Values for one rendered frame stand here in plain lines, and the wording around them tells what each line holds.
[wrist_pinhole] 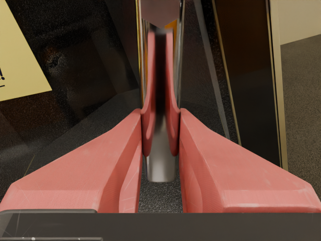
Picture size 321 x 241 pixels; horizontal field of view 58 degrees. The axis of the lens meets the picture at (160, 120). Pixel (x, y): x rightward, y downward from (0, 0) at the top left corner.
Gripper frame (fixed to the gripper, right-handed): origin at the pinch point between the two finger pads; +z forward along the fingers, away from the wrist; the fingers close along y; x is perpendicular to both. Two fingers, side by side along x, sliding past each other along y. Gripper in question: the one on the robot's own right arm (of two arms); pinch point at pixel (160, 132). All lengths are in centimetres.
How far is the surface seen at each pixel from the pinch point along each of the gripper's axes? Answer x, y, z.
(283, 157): 6.8, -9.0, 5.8
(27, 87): 0.3, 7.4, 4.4
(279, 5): 7, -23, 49
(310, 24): 11, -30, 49
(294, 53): 13.7, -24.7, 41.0
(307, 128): 15.6, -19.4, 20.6
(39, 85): 0.2, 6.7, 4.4
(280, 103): 2.2, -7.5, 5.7
